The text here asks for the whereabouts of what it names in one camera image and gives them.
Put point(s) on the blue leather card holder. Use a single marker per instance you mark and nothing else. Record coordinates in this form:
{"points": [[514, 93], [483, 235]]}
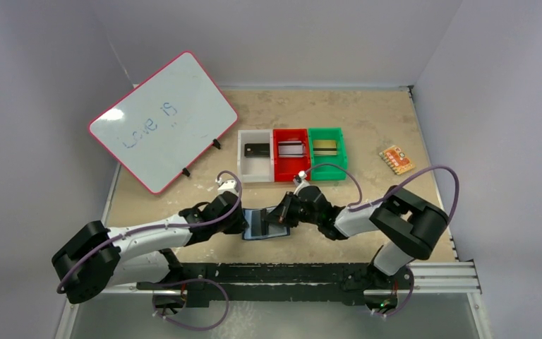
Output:
{"points": [[275, 230]]}

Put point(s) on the orange card with pattern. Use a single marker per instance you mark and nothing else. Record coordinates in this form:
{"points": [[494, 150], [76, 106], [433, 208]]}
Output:
{"points": [[396, 159]]}

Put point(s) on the red plastic bin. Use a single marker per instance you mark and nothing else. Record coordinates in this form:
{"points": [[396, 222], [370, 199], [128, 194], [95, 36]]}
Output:
{"points": [[287, 167]]}

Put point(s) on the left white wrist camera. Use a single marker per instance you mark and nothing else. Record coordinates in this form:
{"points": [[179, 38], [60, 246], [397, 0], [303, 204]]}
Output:
{"points": [[232, 186]]}

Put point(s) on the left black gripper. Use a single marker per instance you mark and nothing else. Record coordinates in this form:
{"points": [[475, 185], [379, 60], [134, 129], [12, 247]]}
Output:
{"points": [[238, 227]]}

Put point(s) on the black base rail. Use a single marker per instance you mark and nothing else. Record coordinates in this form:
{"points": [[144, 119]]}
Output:
{"points": [[350, 284]]}

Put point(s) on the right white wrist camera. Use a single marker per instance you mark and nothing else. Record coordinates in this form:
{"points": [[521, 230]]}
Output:
{"points": [[300, 181]]}

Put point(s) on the white plastic bin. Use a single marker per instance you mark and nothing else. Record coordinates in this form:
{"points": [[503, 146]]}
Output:
{"points": [[255, 169]]}

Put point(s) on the gold credit card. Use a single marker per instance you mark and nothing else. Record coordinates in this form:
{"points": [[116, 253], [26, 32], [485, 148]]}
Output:
{"points": [[324, 147]]}

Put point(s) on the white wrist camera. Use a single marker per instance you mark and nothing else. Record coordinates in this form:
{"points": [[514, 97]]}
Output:
{"points": [[300, 181], [232, 186]]}

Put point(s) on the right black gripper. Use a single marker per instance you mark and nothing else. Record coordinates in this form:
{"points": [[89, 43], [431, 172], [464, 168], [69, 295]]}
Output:
{"points": [[288, 211]]}

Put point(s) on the silver card in holder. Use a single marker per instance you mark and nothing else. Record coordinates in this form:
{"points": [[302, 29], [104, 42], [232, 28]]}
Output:
{"points": [[258, 228]]}

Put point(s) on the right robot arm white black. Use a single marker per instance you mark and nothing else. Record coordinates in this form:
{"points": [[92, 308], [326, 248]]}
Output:
{"points": [[412, 224]]}

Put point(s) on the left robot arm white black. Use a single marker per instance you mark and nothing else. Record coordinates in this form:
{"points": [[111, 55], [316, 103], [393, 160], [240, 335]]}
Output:
{"points": [[97, 257]]}

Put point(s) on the whiteboard with pink frame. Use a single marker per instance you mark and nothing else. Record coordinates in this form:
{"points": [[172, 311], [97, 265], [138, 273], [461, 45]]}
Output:
{"points": [[164, 124]]}

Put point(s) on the silver credit card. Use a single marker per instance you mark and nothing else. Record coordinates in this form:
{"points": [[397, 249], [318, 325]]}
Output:
{"points": [[290, 149]]}

